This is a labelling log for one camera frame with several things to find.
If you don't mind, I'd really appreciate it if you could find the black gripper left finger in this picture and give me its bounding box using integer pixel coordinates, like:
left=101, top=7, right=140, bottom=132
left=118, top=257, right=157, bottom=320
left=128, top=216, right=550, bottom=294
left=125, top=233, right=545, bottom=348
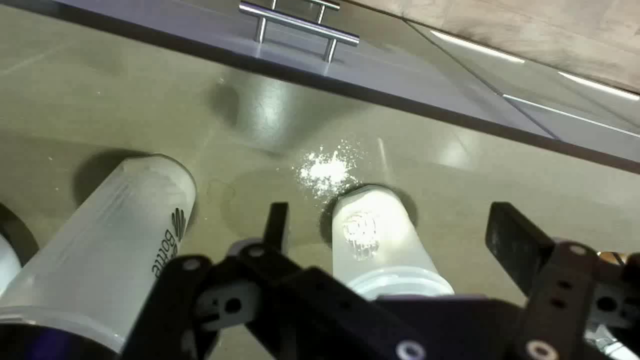
left=123, top=201, right=428, bottom=360

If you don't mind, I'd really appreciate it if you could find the open clear shaker cup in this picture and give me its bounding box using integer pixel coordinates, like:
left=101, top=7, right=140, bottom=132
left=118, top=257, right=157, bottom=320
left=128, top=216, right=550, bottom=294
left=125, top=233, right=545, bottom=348
left=321, top=185, right=457, bottom=303

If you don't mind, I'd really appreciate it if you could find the clear shaker with black lid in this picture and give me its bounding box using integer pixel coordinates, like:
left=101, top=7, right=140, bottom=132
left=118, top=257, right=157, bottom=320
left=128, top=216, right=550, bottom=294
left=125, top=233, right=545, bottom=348
left=0, top=155, right=201, bottom=356

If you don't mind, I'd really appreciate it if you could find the spilled white powder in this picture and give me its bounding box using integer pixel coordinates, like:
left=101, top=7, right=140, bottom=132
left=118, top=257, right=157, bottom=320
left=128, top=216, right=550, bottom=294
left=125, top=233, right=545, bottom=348
left=297, top=141, right=364, bottom=203

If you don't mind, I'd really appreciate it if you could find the steel drawer handle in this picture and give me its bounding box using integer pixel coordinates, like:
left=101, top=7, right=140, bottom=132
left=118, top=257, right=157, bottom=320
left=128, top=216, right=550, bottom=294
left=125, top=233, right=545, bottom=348
left=306, top=0, right=344, bottom=27
left=237, top=0, right=362, bottom=66

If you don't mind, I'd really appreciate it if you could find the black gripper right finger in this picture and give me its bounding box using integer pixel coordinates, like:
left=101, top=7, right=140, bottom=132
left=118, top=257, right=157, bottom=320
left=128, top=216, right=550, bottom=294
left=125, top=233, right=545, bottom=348
left=484, top=201, right=640, bottom=360

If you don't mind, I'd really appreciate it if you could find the white bowl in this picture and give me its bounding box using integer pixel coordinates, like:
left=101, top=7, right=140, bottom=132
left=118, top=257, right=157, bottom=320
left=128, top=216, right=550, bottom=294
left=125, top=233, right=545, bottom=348
left=0, top=233, right=25, bottom=298

